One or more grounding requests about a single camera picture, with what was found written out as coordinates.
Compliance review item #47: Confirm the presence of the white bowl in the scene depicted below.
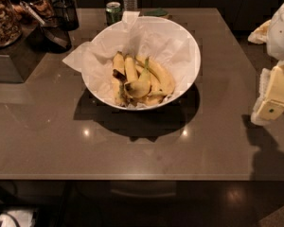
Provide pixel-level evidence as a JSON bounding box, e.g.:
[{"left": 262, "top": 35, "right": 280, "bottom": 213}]
[{"left": 82, "top": 16, "right": 201, "bottom": 111}]

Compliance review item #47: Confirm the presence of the grey metal box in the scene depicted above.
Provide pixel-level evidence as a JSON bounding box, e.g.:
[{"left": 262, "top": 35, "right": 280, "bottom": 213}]
[{"left": 0, "top": 25, "right": 46, "bottom": 83}]

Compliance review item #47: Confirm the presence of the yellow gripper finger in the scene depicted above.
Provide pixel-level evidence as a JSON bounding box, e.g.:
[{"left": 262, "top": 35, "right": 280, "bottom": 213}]
[
  {"left": 251, "top": 61, "right": 284, "bottom": 126},
  {"left": 248, "top": 20, "right": 271, "bottom": 44}
]

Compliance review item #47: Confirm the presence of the black scoop tray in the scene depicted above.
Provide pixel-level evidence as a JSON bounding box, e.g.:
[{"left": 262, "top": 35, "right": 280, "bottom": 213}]
[{"left": 41, "top": 26, "right": 72, "bottom": 53}]

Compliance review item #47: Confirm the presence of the curved front yellow banana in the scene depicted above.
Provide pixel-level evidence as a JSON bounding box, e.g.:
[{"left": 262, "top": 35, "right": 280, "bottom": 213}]
[{"left": 125, "top": 59, "right": 151, "bottom": 98}]

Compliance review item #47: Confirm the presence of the upright middle yellow banana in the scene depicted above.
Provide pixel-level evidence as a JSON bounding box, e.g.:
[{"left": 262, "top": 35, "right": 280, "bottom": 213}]
[{"left": 124, "top": 55, "right": 138, "bottom": 81}]

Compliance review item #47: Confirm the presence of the dark snack container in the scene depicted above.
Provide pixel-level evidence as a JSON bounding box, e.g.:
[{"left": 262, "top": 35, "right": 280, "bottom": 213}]
[{"left": 10, "top": 0, "right": 57, "bottom": 26}]

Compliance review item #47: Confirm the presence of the long right yellow banana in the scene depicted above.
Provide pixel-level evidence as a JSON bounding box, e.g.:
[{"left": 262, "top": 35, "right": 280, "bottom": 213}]
[{"left": 135, "top": 55, "right": 175, "bottom": 96}]

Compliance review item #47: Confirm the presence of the black mesh cup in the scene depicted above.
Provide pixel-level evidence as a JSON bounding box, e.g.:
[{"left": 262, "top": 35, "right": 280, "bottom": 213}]
[{"left": 53, "top": 0, "right": 79, "bottom": 31}]

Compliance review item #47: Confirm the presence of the green soda can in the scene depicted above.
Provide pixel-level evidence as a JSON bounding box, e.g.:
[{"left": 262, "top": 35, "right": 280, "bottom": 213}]
[{"left": 105, "top": 2, "right": 121, "bottom": 26}]

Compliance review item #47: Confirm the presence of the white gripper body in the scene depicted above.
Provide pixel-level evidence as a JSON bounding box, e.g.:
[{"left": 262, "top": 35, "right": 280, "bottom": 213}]
[{"left": 266, "top": 3, "right": 284, "bottom": 61}]

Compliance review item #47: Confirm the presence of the dark green lid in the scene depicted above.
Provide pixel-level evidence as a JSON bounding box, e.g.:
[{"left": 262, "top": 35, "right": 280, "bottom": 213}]
[{"left": 144, "top": 8, "right": 169, "bottom": 18}]

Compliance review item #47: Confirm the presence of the left yellow banana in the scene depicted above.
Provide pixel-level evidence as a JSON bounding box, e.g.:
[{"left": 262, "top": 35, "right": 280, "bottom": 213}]
[{"left": 112, "top": 51, "right": 125, "bottom": 106}]

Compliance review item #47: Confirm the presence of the white paper liner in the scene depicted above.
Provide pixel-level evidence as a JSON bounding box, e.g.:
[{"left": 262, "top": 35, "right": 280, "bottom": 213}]
[{"left": 63, "top": 12, "right": 201, "bottom": 108}]

